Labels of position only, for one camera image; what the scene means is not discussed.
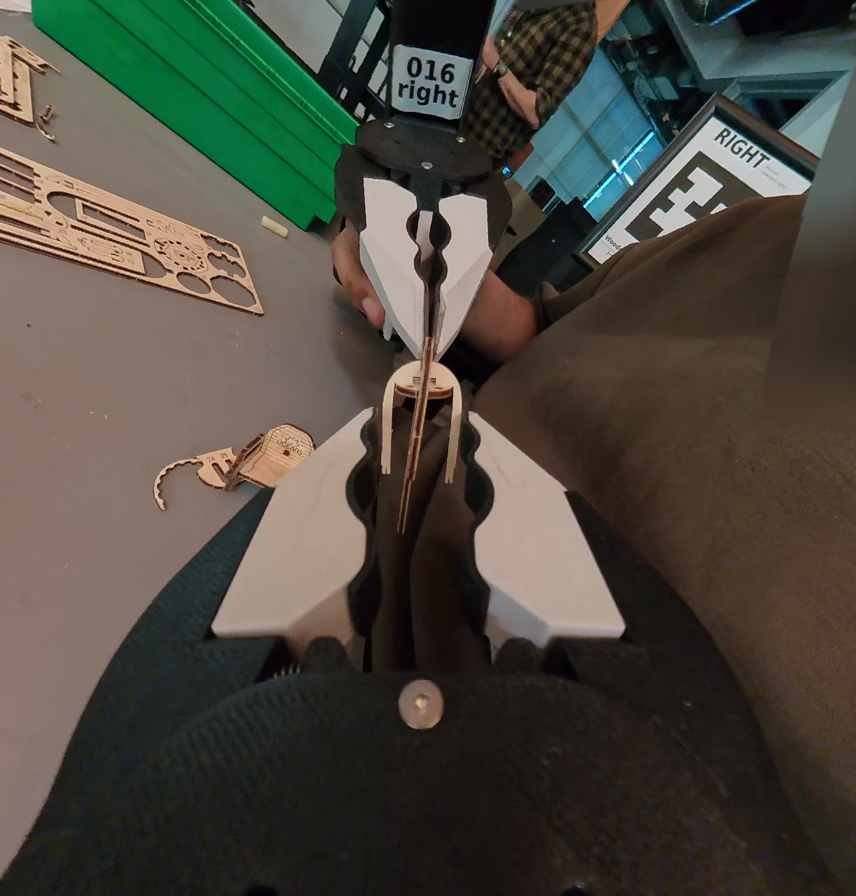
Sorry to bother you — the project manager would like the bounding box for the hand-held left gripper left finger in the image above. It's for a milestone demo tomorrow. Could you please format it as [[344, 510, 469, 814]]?
[[211, 408, 383, 662]]

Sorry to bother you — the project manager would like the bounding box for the framed black-white marker sign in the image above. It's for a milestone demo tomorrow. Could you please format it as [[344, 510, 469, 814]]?
[[578, 94, 821, 266]]

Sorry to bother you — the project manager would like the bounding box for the wooden-top standing table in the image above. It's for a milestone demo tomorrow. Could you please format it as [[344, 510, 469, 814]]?
[[316, 0, 394, 120]]

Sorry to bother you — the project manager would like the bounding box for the wooden curved toothed piece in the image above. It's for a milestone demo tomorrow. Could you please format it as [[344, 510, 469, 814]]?
[[153, 448, 236, 512]]

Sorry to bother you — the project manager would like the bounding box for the green plastic bin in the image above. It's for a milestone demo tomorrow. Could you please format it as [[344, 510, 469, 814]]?
[[32, 0, 359, 231]]

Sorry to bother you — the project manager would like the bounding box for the slotted wooden puzzle sheet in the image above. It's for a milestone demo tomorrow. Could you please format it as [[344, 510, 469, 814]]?
[[0, 139, 265, 316]]

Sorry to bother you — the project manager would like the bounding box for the small wooden chair model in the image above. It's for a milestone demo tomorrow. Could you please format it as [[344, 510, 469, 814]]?
[[223, 422, 317, 491]]

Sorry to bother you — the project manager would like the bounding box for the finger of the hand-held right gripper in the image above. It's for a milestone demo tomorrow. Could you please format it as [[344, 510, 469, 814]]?
[[428, 196, 495, 353], [360, 177, 429, 354]]

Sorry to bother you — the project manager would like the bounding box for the thin wooden strip piece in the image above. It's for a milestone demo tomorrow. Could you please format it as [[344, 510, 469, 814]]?
[[396, 336, 439, 536]]

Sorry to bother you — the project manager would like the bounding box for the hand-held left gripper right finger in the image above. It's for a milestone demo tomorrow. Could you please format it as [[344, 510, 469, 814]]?
[[459, 412, 626, 666]]

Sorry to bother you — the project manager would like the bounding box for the wooden arch-shaped piece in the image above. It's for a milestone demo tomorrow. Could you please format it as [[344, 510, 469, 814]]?
[[381, 360, 464, 484]]

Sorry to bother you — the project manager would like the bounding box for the person's right hand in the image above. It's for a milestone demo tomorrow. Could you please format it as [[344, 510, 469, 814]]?
[[330, 217, 394, 330]]

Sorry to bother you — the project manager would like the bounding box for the large emptied wooden puzzle sheet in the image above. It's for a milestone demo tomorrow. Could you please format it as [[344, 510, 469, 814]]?
[[0, 29, 61, 141]]

